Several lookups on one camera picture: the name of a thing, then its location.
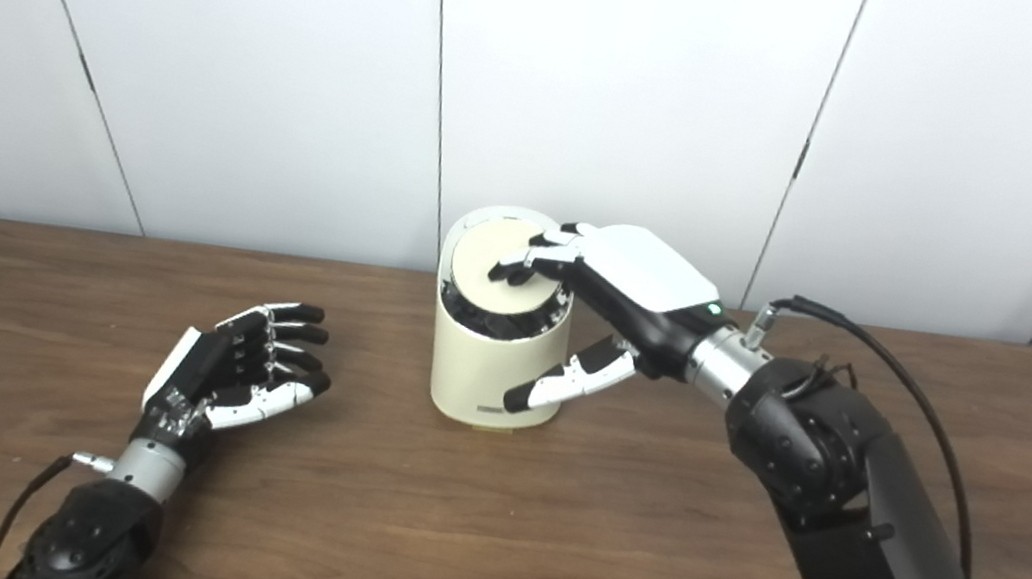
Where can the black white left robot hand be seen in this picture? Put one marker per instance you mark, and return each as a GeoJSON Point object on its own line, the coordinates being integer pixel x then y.
{"type": "Point", "coordinates": [201, 377]}

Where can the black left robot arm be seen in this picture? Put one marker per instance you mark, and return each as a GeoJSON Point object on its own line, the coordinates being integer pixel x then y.
{"type": "Point", "coordinates": [88, 532]}

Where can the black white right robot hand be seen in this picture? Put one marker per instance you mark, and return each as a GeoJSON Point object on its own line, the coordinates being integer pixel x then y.
{"type": "Point", "coordinates": [649, 278]}

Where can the cream-colored bin body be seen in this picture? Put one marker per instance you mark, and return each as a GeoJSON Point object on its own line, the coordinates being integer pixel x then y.
{"type": "Point", "coordinates": [474, 375]}

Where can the round cream bin lid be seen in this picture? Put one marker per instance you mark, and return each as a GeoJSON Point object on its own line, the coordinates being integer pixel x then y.
{"type": "Point", "coordinates": [486, 250]}

